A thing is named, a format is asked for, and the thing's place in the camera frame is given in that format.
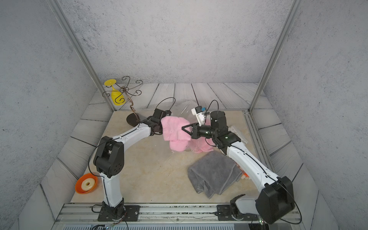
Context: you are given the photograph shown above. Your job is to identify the pink fluffy towel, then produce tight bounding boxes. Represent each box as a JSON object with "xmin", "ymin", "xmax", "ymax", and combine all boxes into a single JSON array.
[{"xmin": 161, "ymin": 116, "xmax": 214, "ymax": 153}]

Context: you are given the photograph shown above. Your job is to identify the red patterned cloth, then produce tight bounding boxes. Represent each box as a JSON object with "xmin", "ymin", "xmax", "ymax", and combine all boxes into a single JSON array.
[{"xmin": 241, "ymin": 171, "xmax": 250, "ymax": 180}]

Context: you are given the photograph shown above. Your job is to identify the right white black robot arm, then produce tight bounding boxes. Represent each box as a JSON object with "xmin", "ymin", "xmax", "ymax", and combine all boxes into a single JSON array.
[{"xmin": 182, "ymin": 106, "xmax": 299, "ymax": 224}]

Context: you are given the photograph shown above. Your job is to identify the brown wire jewellery stand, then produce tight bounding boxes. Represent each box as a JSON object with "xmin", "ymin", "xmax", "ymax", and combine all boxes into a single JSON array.
[{"xmin": 102, "ymin": 76, "xmax": 143, "ymax": 127}]

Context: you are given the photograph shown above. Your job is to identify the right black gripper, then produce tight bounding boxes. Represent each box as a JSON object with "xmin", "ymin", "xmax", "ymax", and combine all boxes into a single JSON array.
[{"xmin": 183, "ymin": 122, "xmax": 219, "ymax": 140}]

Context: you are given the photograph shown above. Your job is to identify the orange bowl with white ring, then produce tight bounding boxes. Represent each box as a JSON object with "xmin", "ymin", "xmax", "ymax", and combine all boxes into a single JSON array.
[{"xmin": 75, "ymin": 173, "xmax": 98, "ymax": 194}]

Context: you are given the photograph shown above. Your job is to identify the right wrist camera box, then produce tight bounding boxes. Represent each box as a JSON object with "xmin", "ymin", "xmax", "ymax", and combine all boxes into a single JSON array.
[{"xmin": 191, "ymin": 106, "xmax": 207, "ymax": 126}]

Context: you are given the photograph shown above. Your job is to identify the yellow plastic goblet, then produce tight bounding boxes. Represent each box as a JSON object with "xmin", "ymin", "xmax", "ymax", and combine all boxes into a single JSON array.
[{"xmin": 104, "ymin": 79, "xmax": 125, "ymax": 106}]

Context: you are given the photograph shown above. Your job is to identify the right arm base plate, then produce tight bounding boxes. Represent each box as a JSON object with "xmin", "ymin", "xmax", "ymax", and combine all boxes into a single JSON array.
[{"xmin": 214, "ymin": 205, "xmax": 259, "ymax": 221}]

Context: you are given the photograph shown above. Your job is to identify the grey folded towel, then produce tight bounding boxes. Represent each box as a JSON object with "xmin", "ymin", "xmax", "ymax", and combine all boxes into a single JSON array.
[{"xmin": 187, "ymin": 151, "xmax": 243, "ymax": 199}]

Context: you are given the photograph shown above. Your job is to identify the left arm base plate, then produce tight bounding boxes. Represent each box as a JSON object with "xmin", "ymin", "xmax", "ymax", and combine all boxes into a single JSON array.
[{"xmin": 97, "ymin": 205, "xmax": 140, "ymax": 222}]

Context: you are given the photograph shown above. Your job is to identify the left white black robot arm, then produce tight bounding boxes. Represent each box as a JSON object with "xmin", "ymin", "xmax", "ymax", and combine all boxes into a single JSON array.
[{"xmin": 93, "ymin": 108, "xmax": 172, "ymax": 217}]

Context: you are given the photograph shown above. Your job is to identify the clear plastic vacuum bag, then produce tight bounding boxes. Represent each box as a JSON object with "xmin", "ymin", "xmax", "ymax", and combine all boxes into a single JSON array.
[{"xmin": 161, "ymin": 106, "xmax": 221, "ymax": 153}]

